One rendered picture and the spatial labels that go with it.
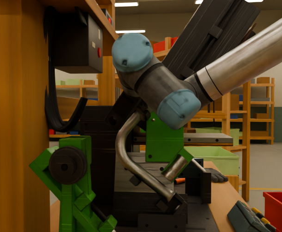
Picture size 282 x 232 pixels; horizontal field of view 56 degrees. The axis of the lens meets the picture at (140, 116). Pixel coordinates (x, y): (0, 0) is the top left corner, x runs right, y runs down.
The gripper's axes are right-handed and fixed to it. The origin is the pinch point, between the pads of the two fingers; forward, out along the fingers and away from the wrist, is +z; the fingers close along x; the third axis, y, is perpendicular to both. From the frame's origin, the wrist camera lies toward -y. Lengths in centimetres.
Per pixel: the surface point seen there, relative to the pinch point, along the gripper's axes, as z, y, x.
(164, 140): 3.2, 0.1, -10.8
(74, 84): 772, 70, 455
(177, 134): 2.9, 4.1, -12.4
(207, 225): 5.5, -9.7, -35.6
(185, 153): 3.0, 1.3, -18.1
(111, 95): 72, 11, 40
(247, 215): -1.0, -0.8, -40.4
